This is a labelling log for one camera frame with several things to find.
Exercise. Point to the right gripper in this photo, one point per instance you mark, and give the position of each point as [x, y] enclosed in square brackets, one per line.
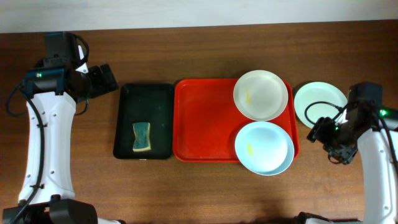
[318, 132]

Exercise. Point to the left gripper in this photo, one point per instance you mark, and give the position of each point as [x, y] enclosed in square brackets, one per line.
[102, 86]

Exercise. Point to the mint green plate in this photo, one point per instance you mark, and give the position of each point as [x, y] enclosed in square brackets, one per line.
[314, 92]

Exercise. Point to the light blue plate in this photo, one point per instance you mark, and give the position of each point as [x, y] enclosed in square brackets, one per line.
[264, 148]

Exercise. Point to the green yellow sponge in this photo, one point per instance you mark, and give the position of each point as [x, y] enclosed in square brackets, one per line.
[141, 132]

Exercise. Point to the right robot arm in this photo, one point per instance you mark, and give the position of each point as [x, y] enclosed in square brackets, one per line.
[370, 130]

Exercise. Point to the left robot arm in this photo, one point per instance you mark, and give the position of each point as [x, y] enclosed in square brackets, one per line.
[52, 90]

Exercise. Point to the black plastic tray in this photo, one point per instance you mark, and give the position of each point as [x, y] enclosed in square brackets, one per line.
[145, 103]

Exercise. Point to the red plastic tray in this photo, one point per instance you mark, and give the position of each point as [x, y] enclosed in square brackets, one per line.
[206, 120]

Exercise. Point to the white cream plate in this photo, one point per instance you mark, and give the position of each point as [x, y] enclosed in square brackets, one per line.
[260, 95]

